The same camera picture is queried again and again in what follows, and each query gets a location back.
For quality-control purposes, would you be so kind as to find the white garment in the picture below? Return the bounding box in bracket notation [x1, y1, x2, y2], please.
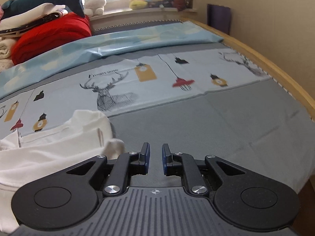
[0, 110, 126, 234]

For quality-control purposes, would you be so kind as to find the dark star-print folded blanket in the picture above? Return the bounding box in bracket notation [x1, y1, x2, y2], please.
[0, 9, 68, 39]

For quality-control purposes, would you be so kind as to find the light blue fan-print sheet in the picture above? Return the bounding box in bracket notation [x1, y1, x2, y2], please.
[0, 21, 224, 99]

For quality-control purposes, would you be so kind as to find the wooden bed frame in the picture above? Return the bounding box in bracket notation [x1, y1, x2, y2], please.
[181, 17, 315, 129]

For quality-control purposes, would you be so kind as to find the white window sill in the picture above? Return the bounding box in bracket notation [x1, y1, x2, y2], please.
[89, 6, 198, 22]

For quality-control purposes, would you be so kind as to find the white plush toy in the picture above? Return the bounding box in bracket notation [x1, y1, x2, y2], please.
[84, 0, 107, 16]

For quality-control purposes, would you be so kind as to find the grey lamp-print bedsheet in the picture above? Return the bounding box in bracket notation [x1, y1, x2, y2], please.
[0, 17, 315, 236]

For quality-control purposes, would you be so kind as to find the small yellow plush toy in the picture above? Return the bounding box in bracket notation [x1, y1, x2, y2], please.
[129, 0, 148, 10]

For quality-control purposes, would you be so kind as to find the purple box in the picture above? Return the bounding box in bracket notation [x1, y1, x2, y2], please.
[207, 4, 232, 35]

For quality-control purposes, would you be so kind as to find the cream folded blanket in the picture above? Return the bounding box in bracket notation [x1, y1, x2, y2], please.
[0, 38, 16, 60]

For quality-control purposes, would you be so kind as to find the red folded quilt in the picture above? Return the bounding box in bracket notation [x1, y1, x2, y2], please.
[11, 12, 92, 66]

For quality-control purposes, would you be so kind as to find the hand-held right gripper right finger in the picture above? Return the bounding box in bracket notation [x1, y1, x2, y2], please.
[161, 143, 246, 197]

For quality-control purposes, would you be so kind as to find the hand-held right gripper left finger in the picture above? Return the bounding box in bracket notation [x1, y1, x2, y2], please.
[66, 142, 151, 197]

